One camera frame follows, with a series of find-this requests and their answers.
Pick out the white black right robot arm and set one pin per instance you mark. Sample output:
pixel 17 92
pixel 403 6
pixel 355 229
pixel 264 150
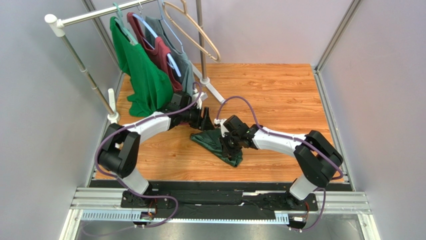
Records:
pixel 317 158

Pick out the green hanging t-shirt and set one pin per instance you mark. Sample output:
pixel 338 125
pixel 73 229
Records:
pixel 152 88

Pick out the aluminium front frame rail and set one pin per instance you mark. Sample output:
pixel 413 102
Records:
pixel 102 204

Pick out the aluminium frame rail right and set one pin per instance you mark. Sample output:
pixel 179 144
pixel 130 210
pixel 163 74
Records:
pixel 328 91

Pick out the teal plastic hanger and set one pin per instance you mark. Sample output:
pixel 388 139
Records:
pixel 124 30

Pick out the maroon hanging shirt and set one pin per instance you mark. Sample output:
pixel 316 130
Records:
pixel 156 49

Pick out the dark green cloth napkin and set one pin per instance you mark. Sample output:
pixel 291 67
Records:
pixel 210 140

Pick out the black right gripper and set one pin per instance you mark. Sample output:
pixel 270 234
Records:
pixel 231 142

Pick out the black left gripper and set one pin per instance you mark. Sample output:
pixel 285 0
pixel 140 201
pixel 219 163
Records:
pixel 204 124

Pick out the grey-blue hanging shirt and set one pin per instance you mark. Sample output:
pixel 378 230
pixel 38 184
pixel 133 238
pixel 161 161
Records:
pixel 187 77

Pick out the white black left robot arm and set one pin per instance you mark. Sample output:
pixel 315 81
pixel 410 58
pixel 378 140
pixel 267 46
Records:
pixel 117 154

